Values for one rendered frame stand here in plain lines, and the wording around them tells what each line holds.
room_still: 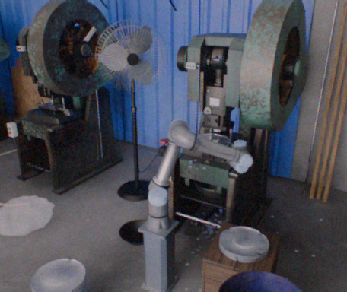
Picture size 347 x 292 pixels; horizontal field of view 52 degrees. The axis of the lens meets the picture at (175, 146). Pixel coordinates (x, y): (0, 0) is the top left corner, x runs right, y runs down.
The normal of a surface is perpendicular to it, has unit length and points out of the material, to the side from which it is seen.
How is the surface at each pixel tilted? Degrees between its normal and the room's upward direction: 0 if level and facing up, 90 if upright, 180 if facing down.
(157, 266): 90
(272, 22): 47
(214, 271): 90
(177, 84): 90
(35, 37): 73
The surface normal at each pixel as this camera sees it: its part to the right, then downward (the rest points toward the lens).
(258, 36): -0.43, -0.21
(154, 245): -0.47, 0.33
